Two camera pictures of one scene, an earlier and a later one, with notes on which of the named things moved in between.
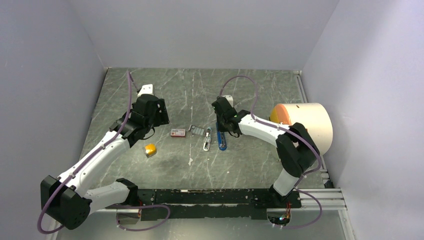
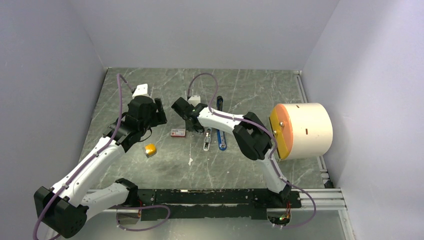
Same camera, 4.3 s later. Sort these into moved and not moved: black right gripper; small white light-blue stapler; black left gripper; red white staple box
Moved: black right gripper
Not moved: small white light-blue stapler; black left gripper; red white staple box
